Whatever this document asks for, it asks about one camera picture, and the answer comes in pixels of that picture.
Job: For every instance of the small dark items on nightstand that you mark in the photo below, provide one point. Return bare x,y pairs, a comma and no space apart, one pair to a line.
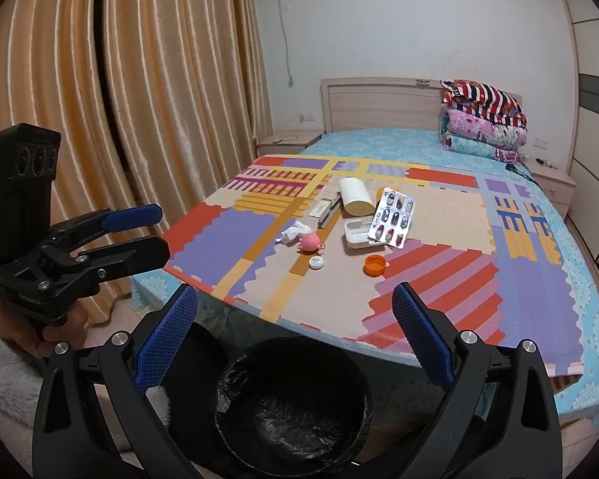
546,162

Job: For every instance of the beige curtain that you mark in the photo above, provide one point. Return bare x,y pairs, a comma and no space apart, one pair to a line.
179,85

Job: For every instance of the white wardrobe with dark stripes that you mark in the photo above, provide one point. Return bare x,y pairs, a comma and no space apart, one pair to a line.
596,134

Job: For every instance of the white plastic box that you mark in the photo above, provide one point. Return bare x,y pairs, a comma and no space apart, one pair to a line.
357,234

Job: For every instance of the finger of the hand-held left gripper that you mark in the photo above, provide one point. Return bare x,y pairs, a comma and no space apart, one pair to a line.
130,217
140,254

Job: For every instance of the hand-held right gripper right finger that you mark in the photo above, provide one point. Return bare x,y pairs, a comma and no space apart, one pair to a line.
419,329

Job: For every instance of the bed with blue sheet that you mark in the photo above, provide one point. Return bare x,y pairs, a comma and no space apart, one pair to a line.
379,142

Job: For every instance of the person's left hand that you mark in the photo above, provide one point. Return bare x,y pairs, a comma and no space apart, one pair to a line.
20,332

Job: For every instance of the person's left forearm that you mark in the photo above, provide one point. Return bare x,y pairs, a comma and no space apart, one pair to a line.
5,389

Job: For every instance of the blue folded blanket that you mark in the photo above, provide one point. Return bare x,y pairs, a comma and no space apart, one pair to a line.
469,147

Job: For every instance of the pink ball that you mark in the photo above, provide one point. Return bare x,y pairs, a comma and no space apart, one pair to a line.
310,242

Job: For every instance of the white tissue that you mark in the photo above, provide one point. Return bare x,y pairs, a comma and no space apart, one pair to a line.
292,233

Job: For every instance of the grey tube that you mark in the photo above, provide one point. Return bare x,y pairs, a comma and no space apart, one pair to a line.
332,213

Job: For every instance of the wooden nightstand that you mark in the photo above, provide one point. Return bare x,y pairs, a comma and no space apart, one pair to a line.
554,184
289,143

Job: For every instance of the wooden bed headboard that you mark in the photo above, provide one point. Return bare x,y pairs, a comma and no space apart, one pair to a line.
379,105

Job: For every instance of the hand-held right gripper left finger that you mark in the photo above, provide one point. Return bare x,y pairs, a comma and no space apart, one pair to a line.
164,339

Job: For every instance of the silver blister pack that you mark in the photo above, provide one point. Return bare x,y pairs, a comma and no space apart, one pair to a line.
392,217

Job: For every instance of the small white cap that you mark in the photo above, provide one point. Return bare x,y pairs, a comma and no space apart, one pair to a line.
316,262

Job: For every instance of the striped folded blanket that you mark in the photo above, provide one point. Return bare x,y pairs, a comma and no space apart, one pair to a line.
479,97

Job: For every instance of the black-lined trash bin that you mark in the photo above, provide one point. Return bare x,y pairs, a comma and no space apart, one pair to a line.
289,409

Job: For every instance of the colourful patterned play mat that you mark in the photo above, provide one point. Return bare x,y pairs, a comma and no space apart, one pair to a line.
429,219

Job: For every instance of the white wall outlet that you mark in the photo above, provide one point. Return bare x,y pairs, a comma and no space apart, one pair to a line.
541,142
308,117

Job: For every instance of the white cylinder roll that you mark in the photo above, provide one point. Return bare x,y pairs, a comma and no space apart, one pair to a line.
355,194

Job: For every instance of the pink printed folded blanket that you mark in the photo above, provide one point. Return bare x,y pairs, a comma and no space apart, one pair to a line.
479,127

